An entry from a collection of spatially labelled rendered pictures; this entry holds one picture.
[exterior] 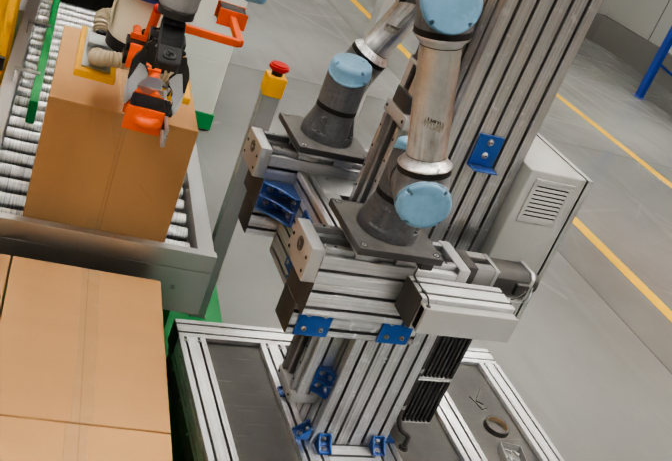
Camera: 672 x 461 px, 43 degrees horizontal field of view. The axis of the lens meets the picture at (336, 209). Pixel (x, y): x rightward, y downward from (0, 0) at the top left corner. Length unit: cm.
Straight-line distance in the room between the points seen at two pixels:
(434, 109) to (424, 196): 18
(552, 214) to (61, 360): 128
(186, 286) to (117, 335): 41
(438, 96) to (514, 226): 68
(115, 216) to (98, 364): 55
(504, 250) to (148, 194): 100
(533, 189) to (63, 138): 125
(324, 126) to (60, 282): 81
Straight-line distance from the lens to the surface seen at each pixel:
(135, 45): 202
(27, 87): 348
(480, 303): 206
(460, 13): 164
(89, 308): 228
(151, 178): 245
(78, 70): 218
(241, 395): 269
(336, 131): 235
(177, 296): 257
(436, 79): 170
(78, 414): 197
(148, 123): 169
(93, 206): 249
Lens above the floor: 186
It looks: 24 degrees down
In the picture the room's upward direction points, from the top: 22 degrees clockwise
